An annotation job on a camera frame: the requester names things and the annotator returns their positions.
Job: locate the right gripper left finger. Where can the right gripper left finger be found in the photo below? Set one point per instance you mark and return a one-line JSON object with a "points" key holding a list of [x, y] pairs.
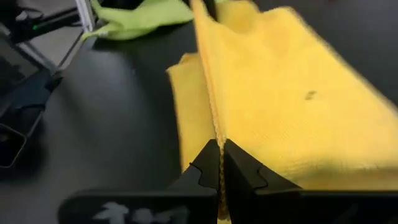
{"points": [[186, 207]]}

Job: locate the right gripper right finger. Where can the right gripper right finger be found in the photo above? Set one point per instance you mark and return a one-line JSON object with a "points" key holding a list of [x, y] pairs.
{"points": [[264, 207]]}

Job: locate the yellow microfiber towel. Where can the yellow microfiber towel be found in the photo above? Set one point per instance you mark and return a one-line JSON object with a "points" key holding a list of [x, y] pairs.
{"points": [[280, 93]]}

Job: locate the lime green microfiber towel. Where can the lime green microfiber towel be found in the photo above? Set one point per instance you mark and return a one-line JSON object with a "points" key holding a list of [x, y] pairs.
{"points": [[140, 18]]}

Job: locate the white metal bracket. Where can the white metal bracket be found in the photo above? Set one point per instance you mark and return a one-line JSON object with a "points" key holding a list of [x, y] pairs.
{"points": [[85, 14]]}

